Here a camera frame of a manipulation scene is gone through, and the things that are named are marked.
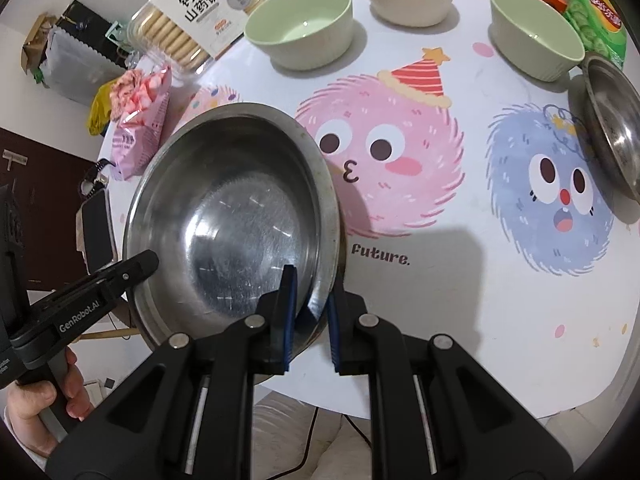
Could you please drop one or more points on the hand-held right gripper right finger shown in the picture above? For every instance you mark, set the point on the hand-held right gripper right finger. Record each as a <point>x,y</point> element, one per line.
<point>334,332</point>

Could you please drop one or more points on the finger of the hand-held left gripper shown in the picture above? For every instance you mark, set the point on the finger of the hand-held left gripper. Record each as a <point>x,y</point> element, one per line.
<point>80,307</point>

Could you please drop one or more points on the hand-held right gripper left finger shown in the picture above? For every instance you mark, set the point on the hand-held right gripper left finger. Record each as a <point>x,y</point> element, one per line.
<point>287,320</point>

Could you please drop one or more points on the large stainless steel bowl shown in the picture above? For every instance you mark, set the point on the large stainless steel bowl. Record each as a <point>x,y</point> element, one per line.
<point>225,220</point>

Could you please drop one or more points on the light green bowl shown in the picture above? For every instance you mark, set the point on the light green bowl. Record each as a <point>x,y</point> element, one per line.
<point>535,35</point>
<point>300,25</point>

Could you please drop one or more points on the person's left hand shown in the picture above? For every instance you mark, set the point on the person's left hand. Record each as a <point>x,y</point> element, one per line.
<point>27,410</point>

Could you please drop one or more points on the dark brown cabinet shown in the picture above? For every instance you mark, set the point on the dark brown cabinet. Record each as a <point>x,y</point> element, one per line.
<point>40,200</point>

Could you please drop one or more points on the black phone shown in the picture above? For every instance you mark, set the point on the black phone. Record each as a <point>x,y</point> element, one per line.
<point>95,232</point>

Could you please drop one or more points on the cartoon printed tablecloth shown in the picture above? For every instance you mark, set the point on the cartoon printed tablecloth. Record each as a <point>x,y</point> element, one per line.
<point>450,285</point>

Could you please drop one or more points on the yellow bag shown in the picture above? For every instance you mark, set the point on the yellow bag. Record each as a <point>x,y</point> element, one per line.
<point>101,110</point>

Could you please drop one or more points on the pink snack bag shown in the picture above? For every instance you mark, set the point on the pink snack bag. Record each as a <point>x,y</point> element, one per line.
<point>142,125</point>

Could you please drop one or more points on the black storage rack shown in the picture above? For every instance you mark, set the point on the black storage rack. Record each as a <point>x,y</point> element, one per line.
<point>75,55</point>

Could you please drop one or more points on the clear biscuit package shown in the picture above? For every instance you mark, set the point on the clear biscuit package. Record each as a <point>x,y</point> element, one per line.
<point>200,15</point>

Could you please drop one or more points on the small stainless steel bowl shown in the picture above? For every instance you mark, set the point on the small stainless steel bowl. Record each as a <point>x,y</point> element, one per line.
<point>615,130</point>

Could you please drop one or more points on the green chips bag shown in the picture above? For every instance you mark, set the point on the green chips bag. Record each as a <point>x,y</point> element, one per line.
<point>597,15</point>

